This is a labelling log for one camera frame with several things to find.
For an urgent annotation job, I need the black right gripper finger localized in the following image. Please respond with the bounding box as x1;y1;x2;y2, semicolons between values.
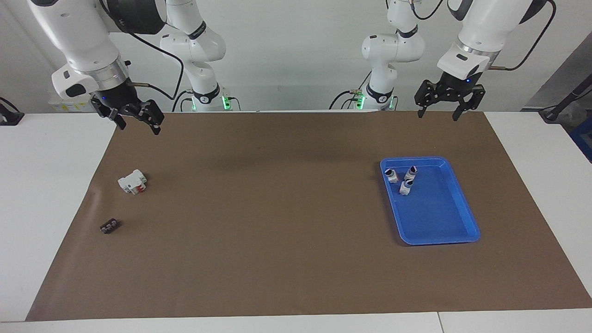
133;99;166;136
91;95;127;131

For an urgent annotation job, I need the white box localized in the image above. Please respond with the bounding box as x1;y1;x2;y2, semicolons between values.
48;89;100;113

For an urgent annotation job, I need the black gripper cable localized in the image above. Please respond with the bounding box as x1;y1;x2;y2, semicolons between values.
99;0;185;100
489;0;557;71

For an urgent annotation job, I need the white circuit breaker red lever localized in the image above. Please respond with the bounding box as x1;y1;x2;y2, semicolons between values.
117;169;148;195

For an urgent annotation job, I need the black clamp with cable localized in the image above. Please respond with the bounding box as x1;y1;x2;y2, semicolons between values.
0;97;25;126

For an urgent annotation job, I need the black left arm base cable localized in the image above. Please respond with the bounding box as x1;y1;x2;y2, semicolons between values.
329;89;366;111

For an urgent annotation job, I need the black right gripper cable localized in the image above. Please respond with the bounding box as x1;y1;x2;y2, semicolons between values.
99;0;185;100

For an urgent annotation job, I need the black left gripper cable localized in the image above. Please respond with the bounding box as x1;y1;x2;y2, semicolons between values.
489;0;557;71

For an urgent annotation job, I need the black arm base cable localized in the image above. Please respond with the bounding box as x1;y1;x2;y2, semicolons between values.
329;89;366;111
172;89;193;112

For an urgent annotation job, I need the brown paper mat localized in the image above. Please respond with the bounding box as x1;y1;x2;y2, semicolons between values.
25;110;592;322

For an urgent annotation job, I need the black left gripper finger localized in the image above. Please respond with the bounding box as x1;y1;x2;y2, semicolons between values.
453;85;487;122
414;80;438;119

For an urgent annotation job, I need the black right arm base cable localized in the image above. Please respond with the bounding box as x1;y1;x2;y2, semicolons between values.
172;89;193;112

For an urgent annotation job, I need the blue crate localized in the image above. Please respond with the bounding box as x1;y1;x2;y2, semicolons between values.
570;118;592;163

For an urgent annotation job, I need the blue plastic tray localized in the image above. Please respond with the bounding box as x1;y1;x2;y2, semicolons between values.
380;156;481;246

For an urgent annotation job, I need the black stand with cable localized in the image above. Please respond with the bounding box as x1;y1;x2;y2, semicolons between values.
539;74;592;123

